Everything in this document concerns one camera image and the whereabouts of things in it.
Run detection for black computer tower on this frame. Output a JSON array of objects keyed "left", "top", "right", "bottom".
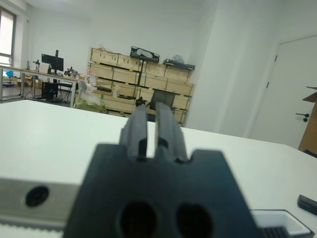
[{"left": 41, "top": 81, "right": 59, "bottom": 100}]

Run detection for wooden desk white legs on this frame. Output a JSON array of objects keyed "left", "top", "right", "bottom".
[{"left": 21, "top": 68, "right": 80, "bottom": 109}]

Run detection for grey metal table frame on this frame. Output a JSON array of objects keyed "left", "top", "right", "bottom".
[{"left": 0, "top": 65, "right": 25, "bottom": 104}]

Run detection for white door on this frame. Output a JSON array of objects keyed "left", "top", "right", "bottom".
[{"left": 249, "top": 34, "right": 317, "bottom": 150}]

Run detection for white crumpled plastic bag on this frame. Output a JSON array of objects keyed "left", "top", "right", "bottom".
[{"left": 78, "top": 80, "right": 98, "bottom": 94}]

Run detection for black box white lining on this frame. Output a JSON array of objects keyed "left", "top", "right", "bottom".
[{"left": 250, "top": 209, "right": 313, "bottom": 238}]

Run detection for black computer monitor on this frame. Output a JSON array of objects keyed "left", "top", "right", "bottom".
[{"left": 41, "top": 49, "right": 64, "bottom": 75}]

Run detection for large glass window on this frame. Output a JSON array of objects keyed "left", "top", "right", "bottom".
[{"left": 0, "top": 6, "right": 17, "bottom": 67}]

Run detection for black mesh office chair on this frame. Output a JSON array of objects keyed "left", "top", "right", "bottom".
[{"left": 148, "top": 89, "right": 178, "bottom": 114}]

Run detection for black flat tray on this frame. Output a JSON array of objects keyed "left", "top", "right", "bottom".
[{"left": 162, "top": 58, "right": 196, "bottom": 70}]

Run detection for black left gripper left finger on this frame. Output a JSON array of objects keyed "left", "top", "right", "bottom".
[{"left": 120, "top": 104, "right": 149, "bottom": 161}]

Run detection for pink white package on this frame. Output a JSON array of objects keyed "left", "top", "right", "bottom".
[{"left": 88, "top": 68, "right": 98, "bottom": 85}]

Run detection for olive green plastic bag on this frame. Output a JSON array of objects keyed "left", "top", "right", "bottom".
[{"left": 75, "top": 91, "right": 107, "bottom": 114}]

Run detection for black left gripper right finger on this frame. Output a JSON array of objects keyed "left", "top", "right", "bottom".
[{"left": 155, "top": 102, "right": 188, "bottom": 164}]

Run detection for light wooden crate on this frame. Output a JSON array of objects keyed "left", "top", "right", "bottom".
[
  {"left": 166, "top": 78, "right": 194, "bottom": 97},
  {"left": 145, "top": 61, "right": 167, "bottom": 77},
  {"left": 164, "top": 66, "right": 192, "bottom": 84},
  {"left": 101, "top": 95, "right": 137, "bottom": 112},
  {"left": 173, "top": 94, "right": 193, "bottom": 110},
  {"left": 112, "top": 83, "right": 138, "bottom": 99},
  {"left": 144, "top": 74, "right": 168, "bottom": 90},
  {"left": 117, "top": 54, "right": 144, "bottom": 72},
  {"left": 112, "top": 67, "right": 139, "bottom": 85},
  {"left": 90, "top": 48, "right": 119, "bottom": 66},
  {"left": 88, "top": 63, "right": 114, "bottom": 80}
]

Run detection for black open case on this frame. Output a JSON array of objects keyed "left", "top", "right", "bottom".
[{"left": 130, "top": 46, "right": 160, "bottom": 63}]

